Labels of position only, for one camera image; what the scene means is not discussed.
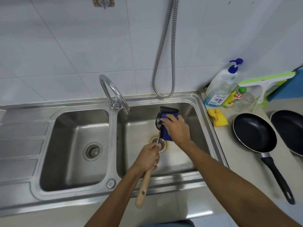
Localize person's right hand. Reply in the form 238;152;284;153
160;114;193;149

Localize person's left hand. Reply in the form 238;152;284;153
131;142;161;174

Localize metal spatula wooden handle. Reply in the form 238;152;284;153
135;112;166;209

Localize blue microfibre cloth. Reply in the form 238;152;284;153
160;106;180;142

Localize yellow sponge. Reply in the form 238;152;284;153
207;108;229;127

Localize small black frying pan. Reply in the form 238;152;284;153
233;113;296;205

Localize medium black frying pan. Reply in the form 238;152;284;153
270;110;303;158

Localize person's left forearm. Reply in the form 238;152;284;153
84;166;147;227

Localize person's right forearm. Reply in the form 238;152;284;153
181;140;301;227

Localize person's camouflage trousers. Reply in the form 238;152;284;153
140;219;196;227

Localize metal sink strainer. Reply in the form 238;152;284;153
83;142;103;161
149;136;167;154

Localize clear pump soap bottle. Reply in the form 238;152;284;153
204;58;244;107

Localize small yellow bottle green cap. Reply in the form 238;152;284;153
222;87;247;108

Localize stainless steel double sink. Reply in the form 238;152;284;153
0;93;229;217

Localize clear glass cup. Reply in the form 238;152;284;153
235;91;256;110

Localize chrome faucet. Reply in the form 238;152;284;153
98;74;131;115

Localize green white squeegee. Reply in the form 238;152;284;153
238;71;296;112

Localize green knife block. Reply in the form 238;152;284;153
261;80;288;108

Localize blue cutting board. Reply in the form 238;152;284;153
267;68;303;101

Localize metal shower hose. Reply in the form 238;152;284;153
152;0;179;99

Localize brown adhesive wall hook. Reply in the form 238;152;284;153
92;0;115;9

